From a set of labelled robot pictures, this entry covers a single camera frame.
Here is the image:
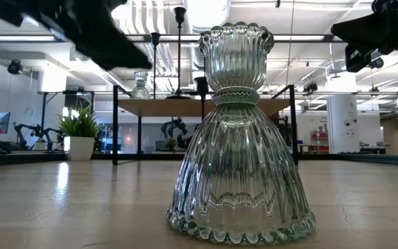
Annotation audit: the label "ceiling camera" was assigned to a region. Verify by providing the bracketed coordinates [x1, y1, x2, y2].
[7, 59, 23, 75]

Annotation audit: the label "tall black candlestick holder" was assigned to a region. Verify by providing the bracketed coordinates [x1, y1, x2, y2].
[149, 31, 161, 100]
[166, 6, 192, 100]

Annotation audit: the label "green plant white pot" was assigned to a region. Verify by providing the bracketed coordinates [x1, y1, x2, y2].
[56, 103, 102, 162]

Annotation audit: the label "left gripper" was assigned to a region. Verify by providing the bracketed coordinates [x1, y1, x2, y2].
[0, 0, 153, 71]

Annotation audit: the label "black aluminium table frame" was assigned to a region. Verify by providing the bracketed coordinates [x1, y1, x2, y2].
[0, 0, 398, 167]

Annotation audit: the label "ribbed glass candle holder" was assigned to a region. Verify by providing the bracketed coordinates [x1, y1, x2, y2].
[131, 71, 151, 100]
[166, 21, 316, 246]

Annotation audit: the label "wooden shelf riser black legs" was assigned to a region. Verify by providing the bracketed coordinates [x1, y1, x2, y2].
[111, 84, 299, 166]

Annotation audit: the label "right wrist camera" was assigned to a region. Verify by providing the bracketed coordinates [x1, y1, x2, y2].
[344, 44, 386, 73]

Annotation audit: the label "short black candlestick holder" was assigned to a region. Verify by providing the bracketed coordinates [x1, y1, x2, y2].
[193, 76, 209, 120]

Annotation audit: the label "white round column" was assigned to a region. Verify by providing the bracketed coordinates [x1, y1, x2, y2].
[326, 95, 359, 155]

